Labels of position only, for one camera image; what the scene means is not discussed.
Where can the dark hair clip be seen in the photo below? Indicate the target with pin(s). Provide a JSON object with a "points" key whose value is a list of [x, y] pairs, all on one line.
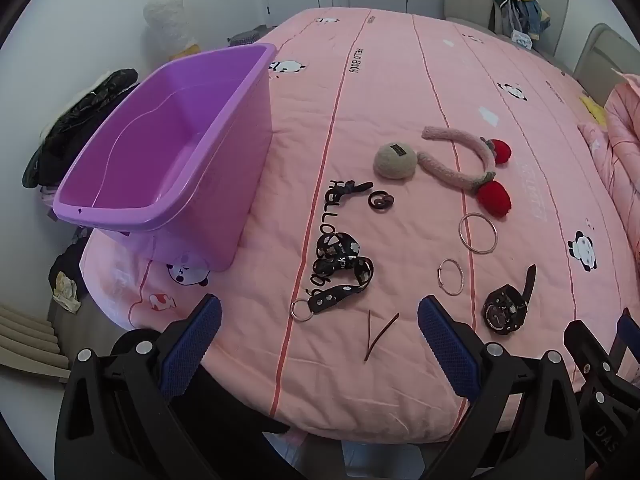
{"points": [[372, 200]]}

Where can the black puffer jacket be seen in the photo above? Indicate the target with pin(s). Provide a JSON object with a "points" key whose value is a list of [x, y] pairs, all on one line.
{"points": [[85, 110]]}

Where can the pink panda print quilt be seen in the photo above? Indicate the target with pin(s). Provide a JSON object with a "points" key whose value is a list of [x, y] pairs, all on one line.
{"points": [[400, 85]]}

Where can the beige upholstered chair back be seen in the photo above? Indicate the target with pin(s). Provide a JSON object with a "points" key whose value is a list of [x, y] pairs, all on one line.
{"points": [[605, 55]]}

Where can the black wristwatch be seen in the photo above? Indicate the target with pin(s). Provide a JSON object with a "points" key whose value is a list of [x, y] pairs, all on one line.
{"points": [[500, 310]]}

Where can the small dark cloth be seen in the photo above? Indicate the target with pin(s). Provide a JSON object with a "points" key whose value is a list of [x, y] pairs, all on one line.
{"points": [[67, 265]]}

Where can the thin brown hairpin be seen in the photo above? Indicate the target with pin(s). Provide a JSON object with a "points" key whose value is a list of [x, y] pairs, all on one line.
{"points": [[385, 332]]}

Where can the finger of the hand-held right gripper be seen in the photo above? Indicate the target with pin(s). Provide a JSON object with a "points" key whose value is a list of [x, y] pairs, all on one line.
{"points": [[587, 350], [629, 330]]}

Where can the small metal bangle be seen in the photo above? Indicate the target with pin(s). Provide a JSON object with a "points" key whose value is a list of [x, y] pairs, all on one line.
{"points": [[439, 275]]}

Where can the white blue small packet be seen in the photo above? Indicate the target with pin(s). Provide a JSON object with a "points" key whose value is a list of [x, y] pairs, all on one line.
{"points": [[520, 38]]}

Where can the pink quilted blanket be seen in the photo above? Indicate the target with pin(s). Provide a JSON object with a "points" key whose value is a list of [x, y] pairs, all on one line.
{"points": [[622, 135]]}

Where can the purple plastic bin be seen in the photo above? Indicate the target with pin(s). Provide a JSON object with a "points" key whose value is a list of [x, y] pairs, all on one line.
{"points": [[165, 125]]}

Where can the large metal bangle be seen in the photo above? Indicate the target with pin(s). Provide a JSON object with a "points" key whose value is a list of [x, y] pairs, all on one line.
{"points": [[460, 234]]}

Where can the grey woven basket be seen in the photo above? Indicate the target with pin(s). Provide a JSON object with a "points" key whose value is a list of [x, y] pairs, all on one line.
{"points": [[245, 36]]}

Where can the white yellow alpaca plush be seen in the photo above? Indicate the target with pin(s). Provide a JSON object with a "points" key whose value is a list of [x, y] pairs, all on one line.
{"points": [[165, 15]]}

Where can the white yellow crumpled cloth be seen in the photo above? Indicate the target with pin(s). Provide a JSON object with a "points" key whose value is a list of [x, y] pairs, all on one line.
{"points": [[65, 292]]}

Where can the pink strawberry plush headband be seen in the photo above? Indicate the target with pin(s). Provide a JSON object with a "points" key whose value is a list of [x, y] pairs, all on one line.
{"points": [[495, 200]]}

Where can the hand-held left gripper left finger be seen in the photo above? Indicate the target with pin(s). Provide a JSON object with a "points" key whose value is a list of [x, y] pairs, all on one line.
{"points": [[192, 345]]}

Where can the pile of clothes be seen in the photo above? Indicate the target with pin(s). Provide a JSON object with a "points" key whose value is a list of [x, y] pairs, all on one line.
{"points": [[525, 10]]}

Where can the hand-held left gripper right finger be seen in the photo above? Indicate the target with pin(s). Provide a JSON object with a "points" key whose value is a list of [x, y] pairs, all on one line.
{"points": [[445, 345]]}

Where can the beige slatted panel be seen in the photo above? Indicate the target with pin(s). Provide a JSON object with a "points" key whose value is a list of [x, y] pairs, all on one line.
{"points": [[25, 340]]}

